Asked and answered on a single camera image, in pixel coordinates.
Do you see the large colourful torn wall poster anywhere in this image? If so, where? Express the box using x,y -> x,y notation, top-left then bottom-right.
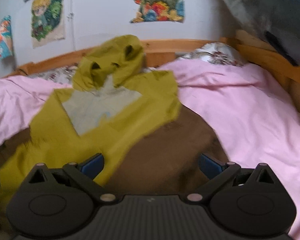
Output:
123,0 -> 185,24

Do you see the floral pillow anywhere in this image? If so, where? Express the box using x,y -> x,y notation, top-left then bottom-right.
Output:
31,65 -> 79,87
179,42 -> 246,67

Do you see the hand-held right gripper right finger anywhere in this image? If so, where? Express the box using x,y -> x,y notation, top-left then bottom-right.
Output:
186,153 -> 276,204

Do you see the pink duvet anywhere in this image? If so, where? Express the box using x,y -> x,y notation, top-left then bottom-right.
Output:
0,61 -> 300,240

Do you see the wooden bed frame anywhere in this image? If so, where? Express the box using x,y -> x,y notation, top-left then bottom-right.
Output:
2,29 -> 300,117

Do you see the narrow orange blue wall poster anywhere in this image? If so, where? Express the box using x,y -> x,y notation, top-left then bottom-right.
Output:
0,15 -> 15,61

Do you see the clear plastic bag of clothes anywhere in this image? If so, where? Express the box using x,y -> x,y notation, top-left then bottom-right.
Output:
215,0 -> 300,68

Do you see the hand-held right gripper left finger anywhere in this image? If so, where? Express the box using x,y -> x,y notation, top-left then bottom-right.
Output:
27,153 -> 117,204

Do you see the pale green pillow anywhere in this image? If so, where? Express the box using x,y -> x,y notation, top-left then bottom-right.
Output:
0,34 -> 182,198

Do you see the cartoon wall poster blond figure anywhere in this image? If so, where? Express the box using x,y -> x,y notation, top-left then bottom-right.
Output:
31,0 -> 66,48

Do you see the brown blanket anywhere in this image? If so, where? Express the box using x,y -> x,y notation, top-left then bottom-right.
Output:
0,105 -> 230,198

